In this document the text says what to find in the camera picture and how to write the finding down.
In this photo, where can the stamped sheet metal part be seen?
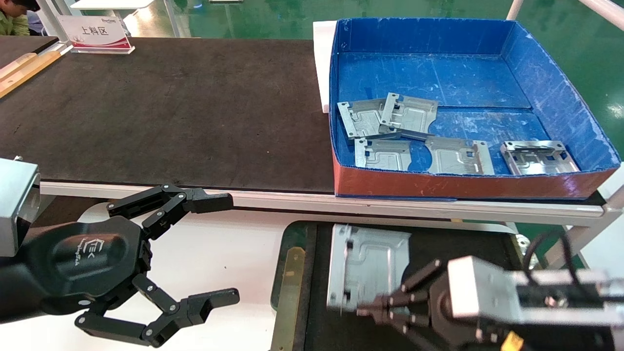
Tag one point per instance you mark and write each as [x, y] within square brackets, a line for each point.
[358, 119]
[382, 155]
[370, 263]
[412, 114]
[538, 158]
[458, 157]

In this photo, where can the brass metal strip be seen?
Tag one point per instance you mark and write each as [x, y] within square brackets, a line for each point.
[290, 292]

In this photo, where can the brown wooden strip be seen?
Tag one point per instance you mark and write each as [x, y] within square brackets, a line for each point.
[29, 73]

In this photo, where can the aluminium conveyor leg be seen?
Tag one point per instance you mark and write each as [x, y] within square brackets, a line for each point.
[585, 229]

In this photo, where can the white red sign card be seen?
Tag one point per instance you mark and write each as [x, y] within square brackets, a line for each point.
[95, 33]

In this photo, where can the light wooden strip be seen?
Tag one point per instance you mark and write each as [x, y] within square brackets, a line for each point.
[17, 66]

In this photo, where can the large black rubber mat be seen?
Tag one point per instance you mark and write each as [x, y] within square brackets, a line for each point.
[170, 112]

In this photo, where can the white metal frame post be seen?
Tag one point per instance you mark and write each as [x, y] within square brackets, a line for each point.
[51, 19]

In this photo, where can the white metal rack frame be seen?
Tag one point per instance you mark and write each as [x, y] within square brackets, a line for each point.
[607, 251]

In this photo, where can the aluminium conveyor rail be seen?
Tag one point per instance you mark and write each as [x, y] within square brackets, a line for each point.
[292, 201]

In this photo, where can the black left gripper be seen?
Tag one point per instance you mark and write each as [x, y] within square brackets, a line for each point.
[92, 258]

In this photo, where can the blue corrugated plastic box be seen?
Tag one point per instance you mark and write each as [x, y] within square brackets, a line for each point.
[438, 73]

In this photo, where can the white table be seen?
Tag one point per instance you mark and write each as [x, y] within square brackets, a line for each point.
[112, 4]

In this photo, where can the person in green shirt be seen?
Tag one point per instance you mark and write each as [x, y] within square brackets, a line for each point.
[14, 22]

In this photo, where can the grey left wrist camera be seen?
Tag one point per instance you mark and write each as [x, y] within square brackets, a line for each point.
[17, 204]

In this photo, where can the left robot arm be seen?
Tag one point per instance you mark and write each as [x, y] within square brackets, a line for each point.
[14, 292]

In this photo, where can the white foam board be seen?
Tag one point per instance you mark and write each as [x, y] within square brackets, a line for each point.
[322, 63]

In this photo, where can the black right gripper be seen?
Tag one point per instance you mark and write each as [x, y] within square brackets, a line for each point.
[439, 307]

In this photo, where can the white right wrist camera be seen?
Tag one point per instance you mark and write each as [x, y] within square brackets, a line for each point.
[482, 292]

